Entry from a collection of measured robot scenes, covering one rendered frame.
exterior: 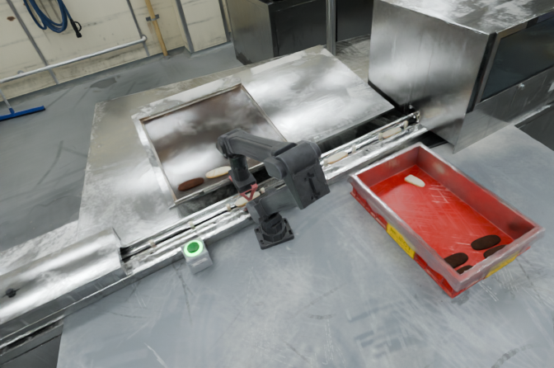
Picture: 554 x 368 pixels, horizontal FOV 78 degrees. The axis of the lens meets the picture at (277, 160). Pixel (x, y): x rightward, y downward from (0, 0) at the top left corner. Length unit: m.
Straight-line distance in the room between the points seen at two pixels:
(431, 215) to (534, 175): 0.44
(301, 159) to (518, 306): 0.73
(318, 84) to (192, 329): 1.17
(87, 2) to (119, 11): 0.33
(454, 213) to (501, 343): 0.41
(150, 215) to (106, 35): 3.56
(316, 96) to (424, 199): 0.67
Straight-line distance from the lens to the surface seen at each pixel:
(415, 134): 1.52
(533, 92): 1.77
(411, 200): 1.30
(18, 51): 4.80
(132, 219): 1.41
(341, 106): 1.59
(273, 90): 1.66
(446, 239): 1.22
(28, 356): 1.41
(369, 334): 1.03
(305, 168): 0.73
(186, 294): 1.14
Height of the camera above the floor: 1.77
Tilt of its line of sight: 41 degrees down
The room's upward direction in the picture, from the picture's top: 8 degrees counter-clockwise
